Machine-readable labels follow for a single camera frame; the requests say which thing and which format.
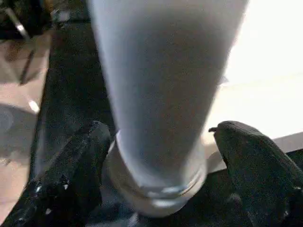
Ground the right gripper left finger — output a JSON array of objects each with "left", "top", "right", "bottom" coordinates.
[{"left": 0, "top": 120, "right": 113, "bottom": 227}]

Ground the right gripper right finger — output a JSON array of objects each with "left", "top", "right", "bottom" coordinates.
[{"left": 208, "top": 120, "right": 303, "bottom": 227}]

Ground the white plastic table top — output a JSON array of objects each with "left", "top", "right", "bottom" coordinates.
[{"left": 203, "top": 0, "right": 303, "bottom": 174}]

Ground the white plastic table leg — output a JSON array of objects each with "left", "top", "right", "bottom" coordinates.
[{"left": 88, "top": 0, "right": 250, "bottom": 218}]

